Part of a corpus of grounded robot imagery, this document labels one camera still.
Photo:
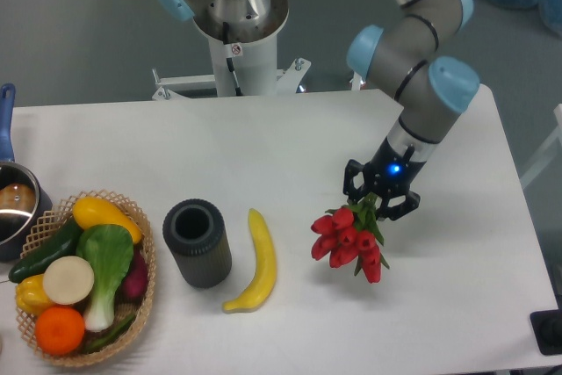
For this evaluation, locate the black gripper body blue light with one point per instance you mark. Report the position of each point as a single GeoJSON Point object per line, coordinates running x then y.
{"type": "Point", "coordinates": [390, 172]}

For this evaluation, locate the red tulip bouquet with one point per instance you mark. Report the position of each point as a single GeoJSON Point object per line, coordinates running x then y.
{"type": "Point", "coordinates": [350, 234]}

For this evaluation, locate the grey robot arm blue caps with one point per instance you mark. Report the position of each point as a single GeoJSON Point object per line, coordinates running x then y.
{"type": "Point", "coordinates": [402, 62]}

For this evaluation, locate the yellow banana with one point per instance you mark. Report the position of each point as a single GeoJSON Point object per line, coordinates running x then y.
{"type": "Point", "coordinates": [265, 277]}

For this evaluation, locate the dark grey ribbed vase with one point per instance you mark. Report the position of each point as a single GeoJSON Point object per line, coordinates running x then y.
{"type": "Point", "coordinates": [195, 233]}

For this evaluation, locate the black device at table edge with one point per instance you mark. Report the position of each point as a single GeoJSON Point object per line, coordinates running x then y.
{"type": "Point", "coordinates": [547, 331]}

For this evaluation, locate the purple sweet potato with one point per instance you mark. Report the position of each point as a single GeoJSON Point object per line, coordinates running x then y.
{"type": "Point", "coordinates": [135, 283]}

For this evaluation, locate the green bok choy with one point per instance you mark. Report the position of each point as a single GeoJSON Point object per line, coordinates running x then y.
{"type": "Point", "coordinates": [109, 251]}

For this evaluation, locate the yellow squash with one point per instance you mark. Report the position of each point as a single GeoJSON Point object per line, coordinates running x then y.
{"type": "Point", "coordinates": [90, 211]}

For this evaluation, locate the green chili pepper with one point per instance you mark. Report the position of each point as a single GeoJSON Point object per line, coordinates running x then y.
{"type": "Point", "coordinates": [95, 342]}

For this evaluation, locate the woven wicker basket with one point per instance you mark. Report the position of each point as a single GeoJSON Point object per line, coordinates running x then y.
{"type": "Point", "coordinates": [138, 309]}

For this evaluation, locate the dark green cucumber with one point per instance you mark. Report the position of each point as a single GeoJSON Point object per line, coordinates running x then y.
{"type": "Point", "coordinates": [60, 244]}

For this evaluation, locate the orange fruit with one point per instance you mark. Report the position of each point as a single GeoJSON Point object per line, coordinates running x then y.
{"type": "Point", "coordinates": [59, 330]}

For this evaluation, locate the yellow bell pepper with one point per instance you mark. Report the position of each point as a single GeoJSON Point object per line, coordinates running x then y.
{"type": "Point", "coordinates": [31, 296]}

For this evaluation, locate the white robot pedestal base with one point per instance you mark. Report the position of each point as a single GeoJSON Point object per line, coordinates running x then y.
{"type": "Point", "coordinates": [242, 41]}

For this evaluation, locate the white frame at right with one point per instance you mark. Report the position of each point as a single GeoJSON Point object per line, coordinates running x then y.
{"type": "Point", "coordinates": [544, 154]}

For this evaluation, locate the blue handled saucepan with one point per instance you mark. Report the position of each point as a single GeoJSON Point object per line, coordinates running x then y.
{"type": "Point", "coordinates": [23, 200]}

